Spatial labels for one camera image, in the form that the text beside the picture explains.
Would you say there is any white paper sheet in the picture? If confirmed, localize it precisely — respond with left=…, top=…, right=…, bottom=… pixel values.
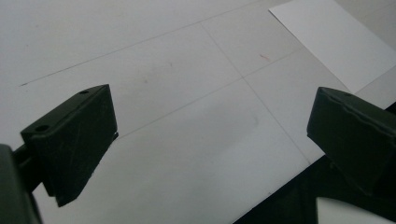
left=268, top=0, right=396, bottom=94

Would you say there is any white rounded object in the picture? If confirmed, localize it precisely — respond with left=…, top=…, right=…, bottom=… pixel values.
left=316, top=196, right=396, bottom=224

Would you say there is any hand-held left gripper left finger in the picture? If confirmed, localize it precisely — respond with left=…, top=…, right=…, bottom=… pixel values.
left=20, top=83, right=120, bottom=208

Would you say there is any white gridded table mat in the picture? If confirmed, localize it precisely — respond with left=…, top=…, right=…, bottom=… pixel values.
left=0, top=0, right=396, bottom=224

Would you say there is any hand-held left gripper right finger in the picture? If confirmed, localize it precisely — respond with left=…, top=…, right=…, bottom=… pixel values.
left=306, top=86, right=396, bottom=197

